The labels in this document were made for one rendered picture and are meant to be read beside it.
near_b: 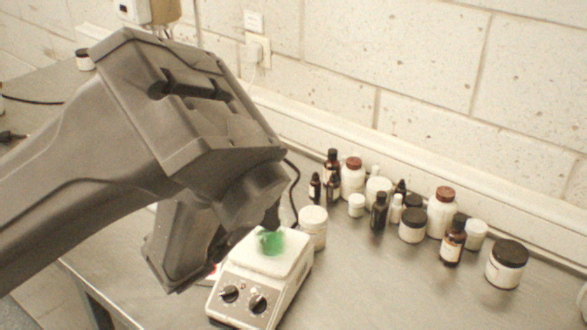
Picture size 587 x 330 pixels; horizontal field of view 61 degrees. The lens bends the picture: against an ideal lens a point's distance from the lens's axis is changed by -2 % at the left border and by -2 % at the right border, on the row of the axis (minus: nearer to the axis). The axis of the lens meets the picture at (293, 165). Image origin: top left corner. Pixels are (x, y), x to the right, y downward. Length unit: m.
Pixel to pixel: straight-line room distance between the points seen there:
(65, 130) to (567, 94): 0.92
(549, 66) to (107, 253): 0.93
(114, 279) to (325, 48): 0.70
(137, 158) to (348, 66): 1.02
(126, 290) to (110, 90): 0.82
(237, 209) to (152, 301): 0.71
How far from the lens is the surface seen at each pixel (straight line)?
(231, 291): 0.92
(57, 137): 0.26
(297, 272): 0.94
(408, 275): 1.05
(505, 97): 1.08
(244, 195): 0.30
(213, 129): 0.25
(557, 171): 1.12
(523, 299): 1.07
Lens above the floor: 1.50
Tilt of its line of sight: 35 degrees down
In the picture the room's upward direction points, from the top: straight up
